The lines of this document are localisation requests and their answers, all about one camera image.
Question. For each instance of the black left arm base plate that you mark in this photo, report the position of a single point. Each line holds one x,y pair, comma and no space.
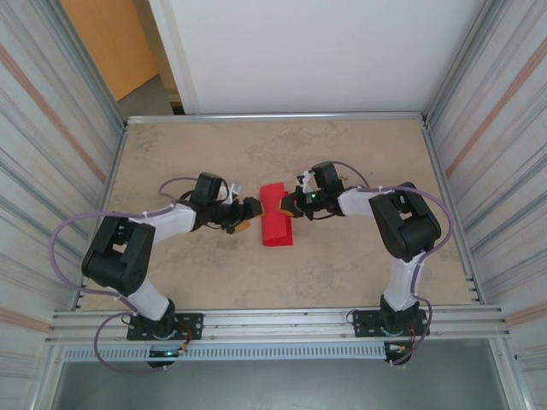
192,326

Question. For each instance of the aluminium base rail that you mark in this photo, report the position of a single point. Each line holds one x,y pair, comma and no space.
273,324

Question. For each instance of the aluminium side rail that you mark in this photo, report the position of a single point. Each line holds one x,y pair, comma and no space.
117,149
438,149

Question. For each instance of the black base connector box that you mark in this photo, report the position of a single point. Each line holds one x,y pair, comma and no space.
160,363
397,359

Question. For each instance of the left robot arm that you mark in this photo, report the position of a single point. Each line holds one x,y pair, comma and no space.
124,252

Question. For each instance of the aluminium corner post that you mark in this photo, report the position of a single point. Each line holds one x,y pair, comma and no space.
96,85
463,64

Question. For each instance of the white door frame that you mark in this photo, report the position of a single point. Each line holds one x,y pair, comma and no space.
175,64

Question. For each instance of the corrugated metal side panel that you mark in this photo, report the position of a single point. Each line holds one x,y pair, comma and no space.
34,171
513,171

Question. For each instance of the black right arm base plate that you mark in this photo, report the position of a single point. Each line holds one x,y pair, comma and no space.
363,322

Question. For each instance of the red cloth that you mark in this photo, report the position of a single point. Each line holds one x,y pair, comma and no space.
273,226

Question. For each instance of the orange wooden door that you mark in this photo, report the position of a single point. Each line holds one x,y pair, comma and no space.
111,42

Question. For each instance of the aluminium table end rail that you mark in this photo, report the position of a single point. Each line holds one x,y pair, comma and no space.
273,116

